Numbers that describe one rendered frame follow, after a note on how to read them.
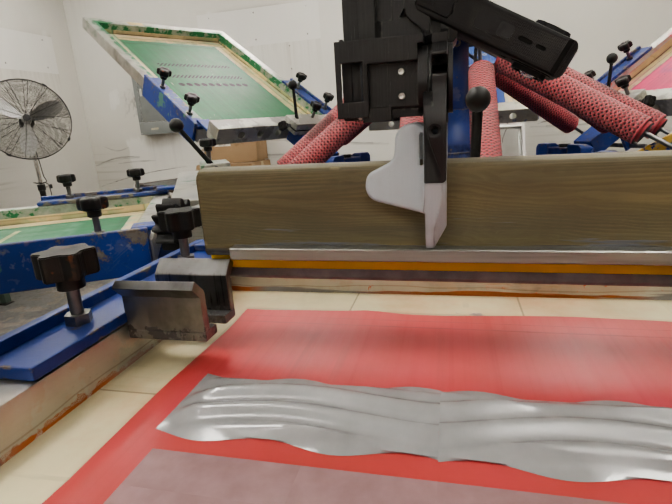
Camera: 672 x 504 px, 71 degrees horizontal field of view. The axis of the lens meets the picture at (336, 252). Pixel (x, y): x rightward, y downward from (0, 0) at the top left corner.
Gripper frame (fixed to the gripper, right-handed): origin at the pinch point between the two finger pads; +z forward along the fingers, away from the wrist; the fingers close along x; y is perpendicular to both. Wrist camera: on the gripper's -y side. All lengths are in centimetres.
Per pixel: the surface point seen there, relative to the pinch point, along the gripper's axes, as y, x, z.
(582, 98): -23, -57, -10
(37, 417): 25.2, 16.7, 8.9
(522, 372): -6.0, 5.0, 10.0
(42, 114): 318, -288, -29
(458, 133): -2, -73, -4
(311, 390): 8.5, 10.5, 9.3
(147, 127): 300, -398, -15
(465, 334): -2.1, -0.9, 10.0
